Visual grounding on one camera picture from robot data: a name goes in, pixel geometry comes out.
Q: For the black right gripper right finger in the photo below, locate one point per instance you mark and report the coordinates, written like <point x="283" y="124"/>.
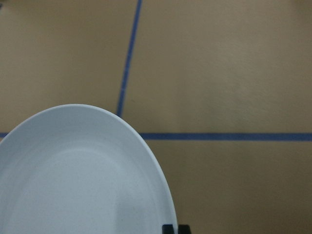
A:
<point x="184" y="229"/>

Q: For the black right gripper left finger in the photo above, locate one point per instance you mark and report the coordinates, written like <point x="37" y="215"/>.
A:
<point x="167" y="229"/>

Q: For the blue plate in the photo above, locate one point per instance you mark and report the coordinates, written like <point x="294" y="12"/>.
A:
<point x="79" y="169"/>

